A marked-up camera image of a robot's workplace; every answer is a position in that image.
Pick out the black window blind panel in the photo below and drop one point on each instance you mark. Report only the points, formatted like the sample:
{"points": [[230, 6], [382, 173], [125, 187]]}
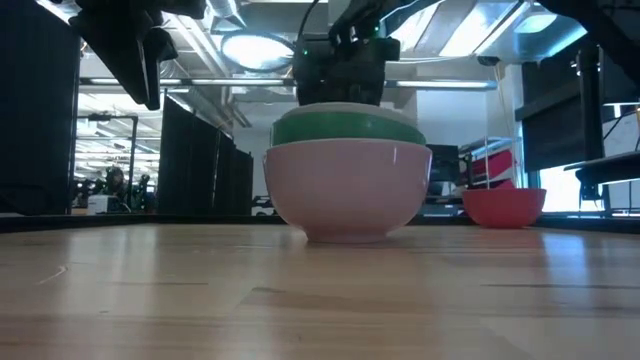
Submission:
{"points": [[555, 130]]}

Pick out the pink bowl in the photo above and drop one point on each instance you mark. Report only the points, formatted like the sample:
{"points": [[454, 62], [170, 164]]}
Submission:
{"points": [[347, 192]]}

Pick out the silver air duct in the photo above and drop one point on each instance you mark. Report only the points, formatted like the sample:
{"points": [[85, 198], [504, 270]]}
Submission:
{"points": [[227, 15]]}

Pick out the red panel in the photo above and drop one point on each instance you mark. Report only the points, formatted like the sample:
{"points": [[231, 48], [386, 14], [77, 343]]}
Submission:
{"points": [[495, 167]]}

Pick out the tall black panel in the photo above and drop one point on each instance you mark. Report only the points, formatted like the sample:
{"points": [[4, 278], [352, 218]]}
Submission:
{"points": [[37, 125]]}

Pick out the small white device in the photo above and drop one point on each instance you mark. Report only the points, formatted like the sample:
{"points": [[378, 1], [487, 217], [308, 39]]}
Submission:
{"points": [[102, 204]]}

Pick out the dome security camera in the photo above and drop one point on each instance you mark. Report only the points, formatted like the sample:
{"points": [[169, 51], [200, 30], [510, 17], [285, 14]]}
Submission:
{"points": [[488, 61]]}

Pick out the round ceiling lamp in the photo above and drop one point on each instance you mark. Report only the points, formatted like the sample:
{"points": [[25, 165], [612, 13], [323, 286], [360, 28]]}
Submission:
{"points": [[257, 51]]}

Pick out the green bowl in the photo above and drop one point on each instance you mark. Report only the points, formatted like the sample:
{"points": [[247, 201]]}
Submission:
{"points": [[345, 129]]}

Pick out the thin white pole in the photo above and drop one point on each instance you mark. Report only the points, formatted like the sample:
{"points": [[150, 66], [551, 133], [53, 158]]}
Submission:
{"points": [[486, 165]]}

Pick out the black monitor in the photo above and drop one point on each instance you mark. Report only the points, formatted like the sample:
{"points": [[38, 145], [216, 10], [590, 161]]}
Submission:
{"points": [[445, 162]]}

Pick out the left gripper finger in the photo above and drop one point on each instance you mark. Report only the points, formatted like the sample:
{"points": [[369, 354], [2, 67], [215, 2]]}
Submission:
{"points": [[127, 60], [162, 45]]}

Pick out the black table edge rail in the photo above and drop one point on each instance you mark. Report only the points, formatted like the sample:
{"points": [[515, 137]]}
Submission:
{"points": [[125, 222]]}

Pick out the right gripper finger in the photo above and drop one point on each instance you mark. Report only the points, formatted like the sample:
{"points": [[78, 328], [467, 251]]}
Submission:
{"points": [[320, 95], [364, 95]]}

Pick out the red bowl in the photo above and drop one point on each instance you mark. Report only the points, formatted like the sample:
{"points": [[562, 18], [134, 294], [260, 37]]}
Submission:
{"points": [[504, 207]]}

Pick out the black desk with stand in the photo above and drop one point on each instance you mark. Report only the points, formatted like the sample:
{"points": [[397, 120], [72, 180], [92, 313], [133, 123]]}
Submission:
{"points": [[607, 170]]}

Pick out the black partition wall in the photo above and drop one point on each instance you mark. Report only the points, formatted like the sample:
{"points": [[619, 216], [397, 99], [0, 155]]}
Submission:
{"points": [[200, 160]]}

